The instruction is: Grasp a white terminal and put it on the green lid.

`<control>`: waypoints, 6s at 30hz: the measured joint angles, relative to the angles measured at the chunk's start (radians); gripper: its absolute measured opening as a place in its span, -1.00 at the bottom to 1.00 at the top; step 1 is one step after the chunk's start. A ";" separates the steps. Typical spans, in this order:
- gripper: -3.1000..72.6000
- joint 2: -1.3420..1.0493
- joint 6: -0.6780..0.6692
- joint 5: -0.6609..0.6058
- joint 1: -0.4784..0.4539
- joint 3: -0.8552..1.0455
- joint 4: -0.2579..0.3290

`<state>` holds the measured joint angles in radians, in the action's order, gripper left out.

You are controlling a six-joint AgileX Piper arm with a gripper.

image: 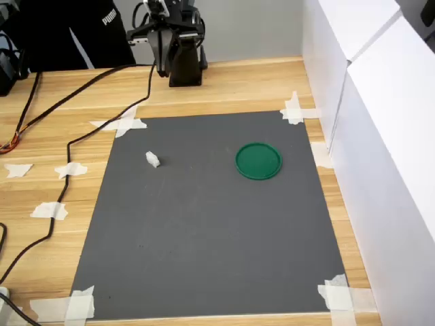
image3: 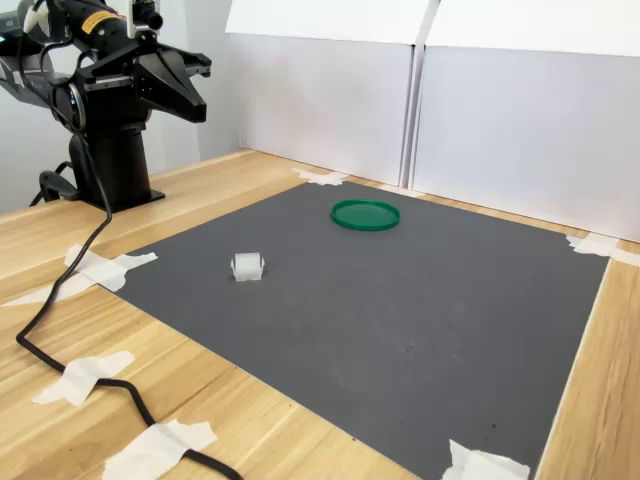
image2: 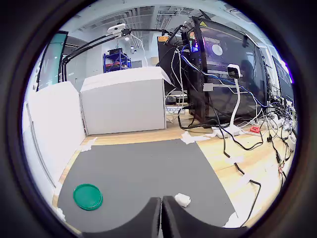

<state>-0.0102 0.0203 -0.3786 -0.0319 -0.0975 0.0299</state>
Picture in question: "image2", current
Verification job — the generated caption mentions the small white plastic terminal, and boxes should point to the small white plastic terminal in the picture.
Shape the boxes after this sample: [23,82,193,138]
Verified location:
[174,192,192,208]

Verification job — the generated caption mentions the round green lid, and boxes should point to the round green lid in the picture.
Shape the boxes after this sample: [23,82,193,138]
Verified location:
[72,183,104,211]

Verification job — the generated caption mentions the white tape piece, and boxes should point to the white tape piece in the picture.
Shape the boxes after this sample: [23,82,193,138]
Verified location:
[222,212,248,228]
[54,207,67,223]
[224,155,245,164]
[180,131,216,145]
[237,172,256,186]
[78,137,98,152]

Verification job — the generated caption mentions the dark grey mat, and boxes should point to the dark grey mat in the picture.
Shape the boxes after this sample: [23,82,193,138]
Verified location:
[57,138,237,235]

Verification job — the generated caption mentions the white box partition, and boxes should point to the white box partition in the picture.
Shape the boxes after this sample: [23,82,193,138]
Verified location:
[80,66,167,136]

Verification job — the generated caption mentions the black computer tower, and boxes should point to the black computer tower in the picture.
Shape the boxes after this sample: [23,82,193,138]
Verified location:
[182,16,269,124]

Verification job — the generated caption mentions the blue shelf rack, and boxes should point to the blue shelf rack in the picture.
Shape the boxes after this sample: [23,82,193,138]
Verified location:
[103,48,132,74]

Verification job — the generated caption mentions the white webcam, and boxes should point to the white webcam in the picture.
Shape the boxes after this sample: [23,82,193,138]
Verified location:
[107,23,126,34]

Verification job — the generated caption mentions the black cable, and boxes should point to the black cable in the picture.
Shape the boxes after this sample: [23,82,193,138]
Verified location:
[222,133,263,223]

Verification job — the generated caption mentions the white camera on gooseneck stand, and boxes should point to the white camera on gooseneck stand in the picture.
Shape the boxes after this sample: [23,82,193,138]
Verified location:
[217,63,243,136]

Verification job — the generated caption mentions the dark wall screen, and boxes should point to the dark wall screen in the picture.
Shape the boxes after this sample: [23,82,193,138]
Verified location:
[271,56,295,100]

